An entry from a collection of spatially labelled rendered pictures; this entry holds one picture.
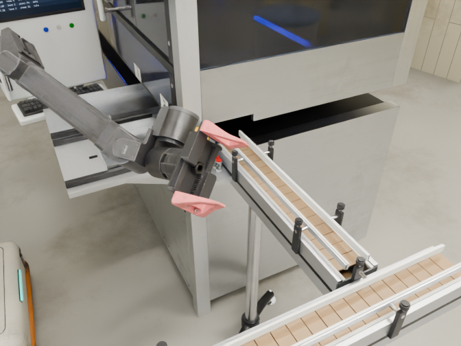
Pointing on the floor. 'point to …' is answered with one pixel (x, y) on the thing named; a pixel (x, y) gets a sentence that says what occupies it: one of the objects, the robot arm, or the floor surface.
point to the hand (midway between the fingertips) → (230, 173)
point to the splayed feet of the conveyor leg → (258, 310)
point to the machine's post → (202, 298)
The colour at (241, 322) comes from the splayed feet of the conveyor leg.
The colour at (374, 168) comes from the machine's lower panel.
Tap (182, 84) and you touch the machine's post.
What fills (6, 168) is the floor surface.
